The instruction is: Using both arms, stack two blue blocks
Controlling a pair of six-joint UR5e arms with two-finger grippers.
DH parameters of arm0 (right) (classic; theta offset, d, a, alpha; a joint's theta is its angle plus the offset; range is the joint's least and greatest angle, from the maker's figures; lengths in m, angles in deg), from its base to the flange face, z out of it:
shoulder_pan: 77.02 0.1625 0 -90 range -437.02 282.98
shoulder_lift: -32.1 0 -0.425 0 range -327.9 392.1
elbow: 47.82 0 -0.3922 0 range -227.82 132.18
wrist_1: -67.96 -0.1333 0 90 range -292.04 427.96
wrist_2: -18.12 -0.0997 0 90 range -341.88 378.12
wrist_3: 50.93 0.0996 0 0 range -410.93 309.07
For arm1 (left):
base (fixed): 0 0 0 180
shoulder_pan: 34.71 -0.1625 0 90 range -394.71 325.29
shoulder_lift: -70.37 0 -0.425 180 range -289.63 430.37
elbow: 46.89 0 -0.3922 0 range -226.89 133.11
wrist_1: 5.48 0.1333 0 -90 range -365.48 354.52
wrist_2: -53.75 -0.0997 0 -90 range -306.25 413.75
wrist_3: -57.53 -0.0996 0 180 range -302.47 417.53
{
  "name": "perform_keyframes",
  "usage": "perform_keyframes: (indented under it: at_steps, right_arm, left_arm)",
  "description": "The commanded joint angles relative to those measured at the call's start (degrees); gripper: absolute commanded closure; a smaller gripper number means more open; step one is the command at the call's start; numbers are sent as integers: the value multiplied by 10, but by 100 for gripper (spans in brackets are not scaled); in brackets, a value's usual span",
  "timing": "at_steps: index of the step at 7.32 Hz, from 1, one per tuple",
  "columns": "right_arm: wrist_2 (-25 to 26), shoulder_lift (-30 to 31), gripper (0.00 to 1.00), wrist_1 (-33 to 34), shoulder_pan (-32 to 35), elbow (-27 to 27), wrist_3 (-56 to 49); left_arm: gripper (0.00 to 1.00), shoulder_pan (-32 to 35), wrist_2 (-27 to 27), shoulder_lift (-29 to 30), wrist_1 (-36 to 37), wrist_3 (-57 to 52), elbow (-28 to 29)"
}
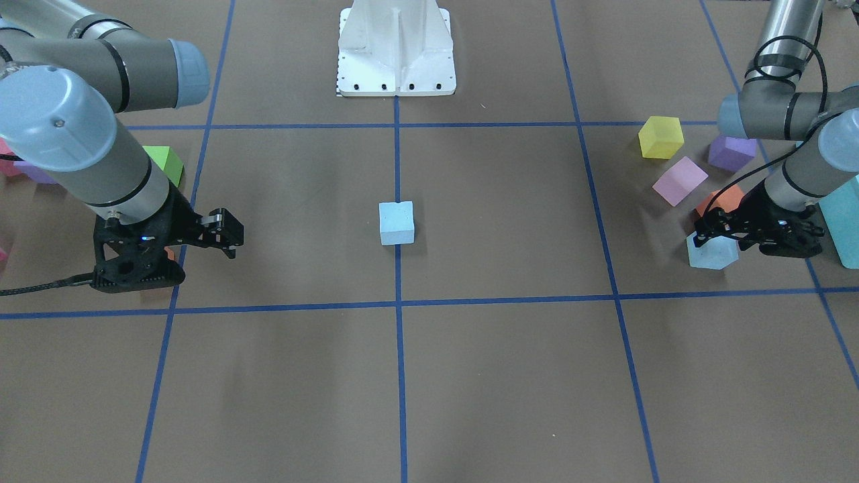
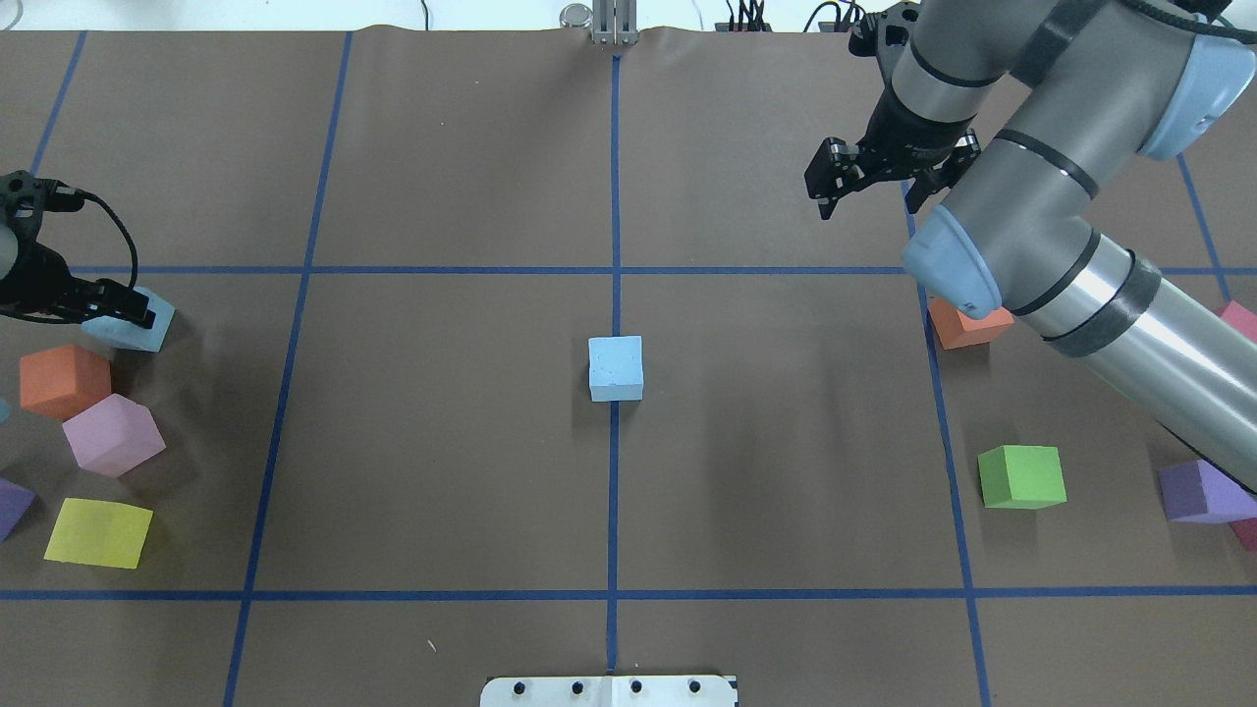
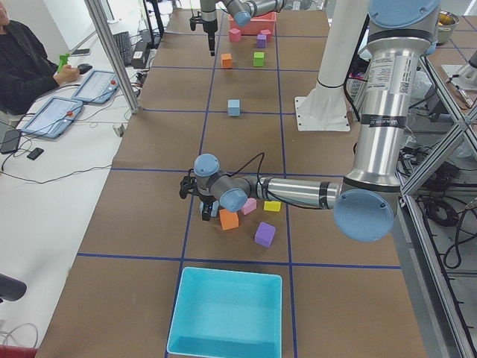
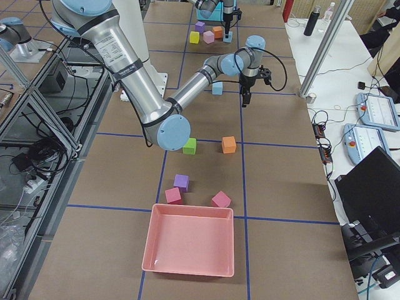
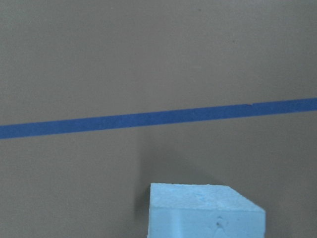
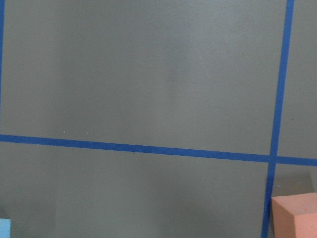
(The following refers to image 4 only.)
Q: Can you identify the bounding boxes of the aluminium frame post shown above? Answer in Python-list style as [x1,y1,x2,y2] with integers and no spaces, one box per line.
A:
[298,0,354,98]

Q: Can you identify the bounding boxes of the orange foam block near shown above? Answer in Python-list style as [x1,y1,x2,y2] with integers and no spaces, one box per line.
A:
[222,136,237,154]

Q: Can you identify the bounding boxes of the purple foam block far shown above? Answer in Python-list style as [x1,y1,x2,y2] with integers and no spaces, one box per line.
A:
[195,21,206,34]

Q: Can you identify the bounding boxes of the black power strip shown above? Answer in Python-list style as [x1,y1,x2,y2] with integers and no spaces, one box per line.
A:
[312,123,333,165]

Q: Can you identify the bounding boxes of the orange foam block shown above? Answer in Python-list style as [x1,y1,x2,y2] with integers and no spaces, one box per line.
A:
[212,26,224,39]
[222,136,237,154]

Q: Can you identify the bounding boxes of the purple foam block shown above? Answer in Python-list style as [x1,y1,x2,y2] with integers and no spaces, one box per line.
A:
[195,21,206,34]
[174,174,189,193]

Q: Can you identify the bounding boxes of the aluminium frame cabinet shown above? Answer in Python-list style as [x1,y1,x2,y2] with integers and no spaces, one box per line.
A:
[1,41,112,299]

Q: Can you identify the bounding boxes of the black water bottle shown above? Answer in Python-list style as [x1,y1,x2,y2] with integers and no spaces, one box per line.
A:
[303,6,321,36]

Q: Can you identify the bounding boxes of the light blue plastic bin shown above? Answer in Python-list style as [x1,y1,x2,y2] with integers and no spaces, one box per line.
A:
[196,7,223,22]

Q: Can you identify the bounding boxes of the white power strip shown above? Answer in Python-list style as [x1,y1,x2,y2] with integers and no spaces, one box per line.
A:
[22,176,47,194]

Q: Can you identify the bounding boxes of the purple foam block near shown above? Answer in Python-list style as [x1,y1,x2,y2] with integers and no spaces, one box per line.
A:
[174,174,189,193]

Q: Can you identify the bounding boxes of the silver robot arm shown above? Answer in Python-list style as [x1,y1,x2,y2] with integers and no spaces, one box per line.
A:
[51,1,266,151]
[188,0,242,39]

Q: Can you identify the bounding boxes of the teach pendant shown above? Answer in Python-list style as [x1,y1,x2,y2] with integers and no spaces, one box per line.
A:
[343,124,391,165]
[355,93,399,131]

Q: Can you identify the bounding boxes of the black monitor stand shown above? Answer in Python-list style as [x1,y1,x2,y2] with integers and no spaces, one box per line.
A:
[341,221,399,279]

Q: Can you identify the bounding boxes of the teach pendant upper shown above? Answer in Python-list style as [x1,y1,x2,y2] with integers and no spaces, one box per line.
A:
[355,93,399,131]

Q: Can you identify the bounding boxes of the pink foam block far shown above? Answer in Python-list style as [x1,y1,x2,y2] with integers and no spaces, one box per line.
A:
[202,31,215,44]

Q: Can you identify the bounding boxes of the orange foam block far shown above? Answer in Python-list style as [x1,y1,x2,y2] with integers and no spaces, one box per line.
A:
[212,26,224,39]

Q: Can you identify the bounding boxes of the grey electrical box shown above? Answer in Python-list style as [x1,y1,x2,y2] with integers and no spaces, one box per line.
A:
[46,66,68,93]

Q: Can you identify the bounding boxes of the black laptop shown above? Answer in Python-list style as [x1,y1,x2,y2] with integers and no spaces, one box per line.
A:
[335,146,399,234]

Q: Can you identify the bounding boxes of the red foam block right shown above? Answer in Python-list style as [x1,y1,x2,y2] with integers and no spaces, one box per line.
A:
[211,191,231,208]

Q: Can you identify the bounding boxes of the clear plastic bottle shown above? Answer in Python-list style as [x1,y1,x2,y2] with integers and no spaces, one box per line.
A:
[322,2,335,24]

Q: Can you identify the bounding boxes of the green foam block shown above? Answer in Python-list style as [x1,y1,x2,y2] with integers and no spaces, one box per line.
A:
[182,137,197,155]

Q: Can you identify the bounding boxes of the red foam block left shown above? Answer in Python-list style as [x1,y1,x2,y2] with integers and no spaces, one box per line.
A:
[164,187,183,205]

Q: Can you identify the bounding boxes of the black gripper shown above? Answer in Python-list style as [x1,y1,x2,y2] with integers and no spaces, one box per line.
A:
[239,66,271,108]
[222,6,242,34]

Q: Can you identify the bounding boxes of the yellow foam block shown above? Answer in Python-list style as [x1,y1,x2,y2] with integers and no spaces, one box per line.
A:
[189,31,200,44]

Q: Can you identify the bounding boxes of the teach pendant lower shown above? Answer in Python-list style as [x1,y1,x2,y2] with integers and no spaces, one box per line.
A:
[343,124,391,165]

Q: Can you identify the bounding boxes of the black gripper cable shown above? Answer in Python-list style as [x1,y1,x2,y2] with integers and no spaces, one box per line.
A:
[234,46,288,92]

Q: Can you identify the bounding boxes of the red foam block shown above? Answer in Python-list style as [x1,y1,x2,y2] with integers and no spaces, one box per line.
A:
[164,187,183,205]
[211,191,231,208]

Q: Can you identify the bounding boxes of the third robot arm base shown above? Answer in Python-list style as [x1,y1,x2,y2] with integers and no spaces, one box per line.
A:
[1,17,46,63]

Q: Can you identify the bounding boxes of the pink plastic tray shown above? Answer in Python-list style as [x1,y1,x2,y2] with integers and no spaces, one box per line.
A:
[142,204,234,278]

